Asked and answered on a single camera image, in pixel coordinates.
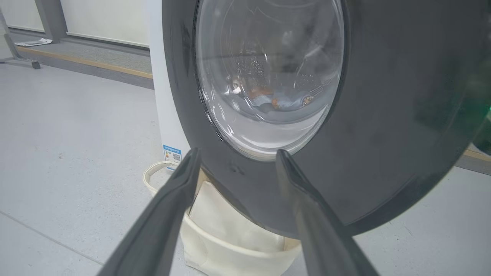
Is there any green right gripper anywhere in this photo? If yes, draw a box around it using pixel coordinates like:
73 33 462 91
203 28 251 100
472 104 491 156

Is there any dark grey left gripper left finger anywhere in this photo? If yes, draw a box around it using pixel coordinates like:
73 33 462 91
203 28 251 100
96 148 203 276

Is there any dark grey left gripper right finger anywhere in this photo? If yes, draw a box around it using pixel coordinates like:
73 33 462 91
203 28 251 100
276 149 380 276

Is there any dark round washing machine door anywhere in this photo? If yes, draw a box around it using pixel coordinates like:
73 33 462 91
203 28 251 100
162 0 491 238

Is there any blue orange cream printed garment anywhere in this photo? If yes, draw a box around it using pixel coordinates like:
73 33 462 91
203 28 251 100
226 77 326 115

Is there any cream fabric laundry basket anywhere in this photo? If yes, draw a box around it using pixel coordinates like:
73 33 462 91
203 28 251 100
143 161 302 276

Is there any white front-loading washing machine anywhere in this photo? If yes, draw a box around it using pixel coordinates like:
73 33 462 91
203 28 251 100
148 0 192 169

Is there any blue energy label sticker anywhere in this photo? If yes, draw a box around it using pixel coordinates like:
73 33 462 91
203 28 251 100
163 145 181 171

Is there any white paper sheet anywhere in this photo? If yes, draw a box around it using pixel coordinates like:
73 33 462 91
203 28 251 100
15 38 53 47

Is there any grey metal stand leg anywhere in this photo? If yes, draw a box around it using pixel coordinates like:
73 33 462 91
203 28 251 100
0 8 41 69

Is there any grey square pillar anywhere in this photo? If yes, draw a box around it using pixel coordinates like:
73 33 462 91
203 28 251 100
35 0 69 43

